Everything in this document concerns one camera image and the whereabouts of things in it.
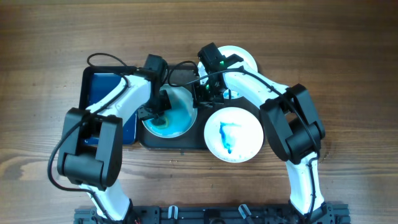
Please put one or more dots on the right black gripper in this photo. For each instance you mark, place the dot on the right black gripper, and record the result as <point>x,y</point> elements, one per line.
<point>203,101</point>

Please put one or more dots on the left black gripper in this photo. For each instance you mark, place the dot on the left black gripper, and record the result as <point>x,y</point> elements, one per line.
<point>166,102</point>

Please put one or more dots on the green yellow sponge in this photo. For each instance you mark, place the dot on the green yellow sponge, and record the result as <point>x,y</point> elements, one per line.
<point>160,122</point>

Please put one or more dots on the white plate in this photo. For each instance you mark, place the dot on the white plate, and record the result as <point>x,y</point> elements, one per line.
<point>228,50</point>
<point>233,135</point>
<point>182,114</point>

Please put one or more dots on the white plate bottom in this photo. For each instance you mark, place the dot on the white plate bottom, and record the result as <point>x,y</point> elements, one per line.
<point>233,135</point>

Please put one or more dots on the white plate top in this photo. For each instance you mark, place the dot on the white plate top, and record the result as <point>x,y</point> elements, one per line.
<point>228,50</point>

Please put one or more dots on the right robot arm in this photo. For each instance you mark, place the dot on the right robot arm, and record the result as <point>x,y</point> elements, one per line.
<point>289,118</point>

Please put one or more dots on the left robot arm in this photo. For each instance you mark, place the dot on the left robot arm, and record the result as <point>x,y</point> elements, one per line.
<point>88,157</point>

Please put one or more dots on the large dark serving tray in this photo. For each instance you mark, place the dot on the large dark serving tray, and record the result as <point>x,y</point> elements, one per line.
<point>193,139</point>

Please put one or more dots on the small blue tray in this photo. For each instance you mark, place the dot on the small blue tray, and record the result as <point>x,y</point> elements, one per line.
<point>94,87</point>

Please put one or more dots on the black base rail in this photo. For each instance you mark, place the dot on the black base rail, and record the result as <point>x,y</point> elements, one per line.
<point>278,213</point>

